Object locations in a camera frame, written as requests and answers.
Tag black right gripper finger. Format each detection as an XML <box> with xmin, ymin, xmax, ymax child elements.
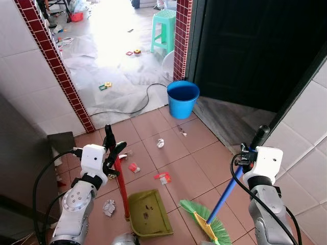
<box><xmin>249</xmin><ymin>125</ymin><xmax>271</xmax><ymax>150</ymax></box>

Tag red plastic basket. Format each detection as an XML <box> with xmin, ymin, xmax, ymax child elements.
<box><xmin>71</xmin><ymin>11</ymin><xmax>85</xmax><ymax>23</ymax></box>

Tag large crumpled white paper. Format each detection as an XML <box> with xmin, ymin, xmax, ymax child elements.
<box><xmin>103</xmin><ymin>200</ymin><xmax>116</xmax><ymax>217</ymax></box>

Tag green plastic stool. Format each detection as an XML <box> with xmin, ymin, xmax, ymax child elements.
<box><xmin>151</xmin><ymin>9</ymin><xmax>177</xmax><ymax>55</ymax></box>

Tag olive dustpan with red handle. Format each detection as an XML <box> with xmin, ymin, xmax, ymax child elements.
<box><xmin>112</xmin><ymin>153</ymin><xmax>174</xmax><ymax>239</ymax></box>

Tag black floor cable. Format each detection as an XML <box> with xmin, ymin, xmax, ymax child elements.
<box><xmin>89</xmin><ymin>83</ymin><xmax>170</xmax><ymax>116</ymax></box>

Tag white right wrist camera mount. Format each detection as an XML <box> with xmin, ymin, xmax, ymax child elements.
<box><xmin>243</xmin><ymin>146</ymin><xmax>284</xmax><ymax>178</ymax></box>

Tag silver robot leg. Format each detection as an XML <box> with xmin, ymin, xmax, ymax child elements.
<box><xmin>111</xmin><ymin>232</ymin><xmax>137</xmax><ymax>245</ymax></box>

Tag white round fan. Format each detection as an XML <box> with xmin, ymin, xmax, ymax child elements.
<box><xmin>161</xmin><ymin>50</ymin><xmax>176</xmax><ymax>83</ymax></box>

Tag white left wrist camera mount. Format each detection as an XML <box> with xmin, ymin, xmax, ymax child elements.
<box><xmin>80</xmin><ymin>144</ymin><xmax>107</xmax><ymax>177</ymax></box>

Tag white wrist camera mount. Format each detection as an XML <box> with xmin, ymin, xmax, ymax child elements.
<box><xmin>80</xmin><ymin>144</ymin><xmax>107</xmax><ymax>177</ymax></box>
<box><xmin>243</xmin><ymin>146</ymin><xmax>284</xmax><ymax>178</ymax></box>

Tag black door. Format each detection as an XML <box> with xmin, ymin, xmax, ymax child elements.
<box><xmin>185</xmin><ymin>0</ymin><xmax>327</xmax><ymax>114</ymax></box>

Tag green broom with blue handle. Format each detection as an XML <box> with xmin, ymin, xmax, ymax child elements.
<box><xmin>179</xmin><ymin>162</ymin><xmax>247</xmax><ymax>245</ymax></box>

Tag red and white flat wrapper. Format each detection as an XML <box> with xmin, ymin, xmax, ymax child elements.
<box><xmin>153</xmin><ymin>172</ymin><xmax>172</xmax><ymax>185</ymax></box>

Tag blue plastic bucket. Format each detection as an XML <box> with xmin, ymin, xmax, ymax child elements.
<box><xmin>167</xmin><ymin>80</ymin><xmax>201</xmax><ymax>120</ymax></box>

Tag white floor sheet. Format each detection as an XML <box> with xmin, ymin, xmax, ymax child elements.
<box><xmin>57</xmin><ymin>28</ymin><xmax>175</xmax><ymax>117</ymax></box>

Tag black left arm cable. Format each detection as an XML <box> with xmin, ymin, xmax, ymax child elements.
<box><xmin>32</xmin><ymin>149</ymin><xmax>83</xmax><ymax>240</ymax></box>

